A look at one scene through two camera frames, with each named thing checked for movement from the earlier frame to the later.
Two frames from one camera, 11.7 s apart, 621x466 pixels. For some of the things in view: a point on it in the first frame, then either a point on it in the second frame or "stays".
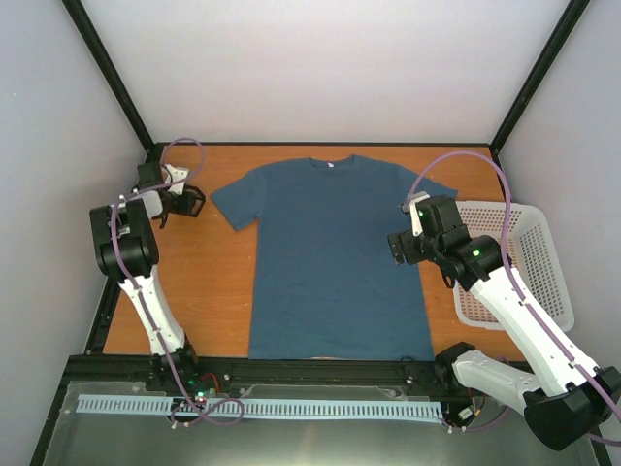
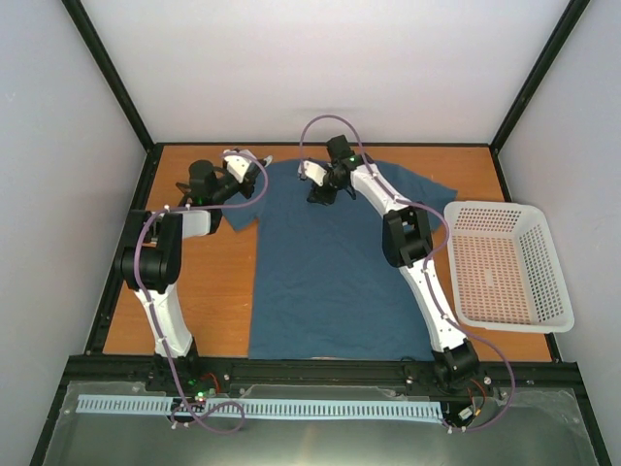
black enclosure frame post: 571,15 stays
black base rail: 175,376 stays
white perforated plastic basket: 533,250 stays
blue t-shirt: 326,287 stays
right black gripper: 411,255 -> 321,197
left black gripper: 186,205 -> 249,182
